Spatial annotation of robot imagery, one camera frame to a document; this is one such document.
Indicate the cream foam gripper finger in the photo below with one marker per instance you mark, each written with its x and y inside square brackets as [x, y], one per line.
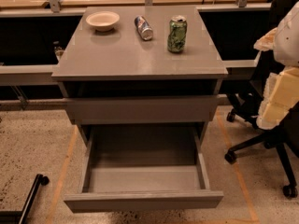
[282, 89]

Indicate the blue silver soda can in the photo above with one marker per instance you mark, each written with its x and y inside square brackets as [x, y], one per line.
[143, 28]

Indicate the grey drawer cabinet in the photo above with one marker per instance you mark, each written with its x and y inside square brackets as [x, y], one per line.
[120, 63]

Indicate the grey top drawer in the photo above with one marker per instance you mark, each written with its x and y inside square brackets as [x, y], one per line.
[135, 110]

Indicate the white paper bowl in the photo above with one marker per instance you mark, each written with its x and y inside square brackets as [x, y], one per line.
[103, 21]

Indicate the grey drawer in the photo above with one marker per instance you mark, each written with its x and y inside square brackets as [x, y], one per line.
[143, 167]
[135, 110]

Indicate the long grey desk frame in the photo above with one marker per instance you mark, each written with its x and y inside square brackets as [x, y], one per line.
[28, 42]

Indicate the black wheeled stand base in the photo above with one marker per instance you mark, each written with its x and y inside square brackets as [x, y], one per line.
[20, 217]

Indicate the black office chair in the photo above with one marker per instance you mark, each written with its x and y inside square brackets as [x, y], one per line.
[286, 132]

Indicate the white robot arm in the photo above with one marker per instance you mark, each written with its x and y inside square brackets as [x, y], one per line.
[281, 91]

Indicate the crushed green soda can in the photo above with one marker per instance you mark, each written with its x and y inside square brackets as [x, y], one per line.
[177, 34]

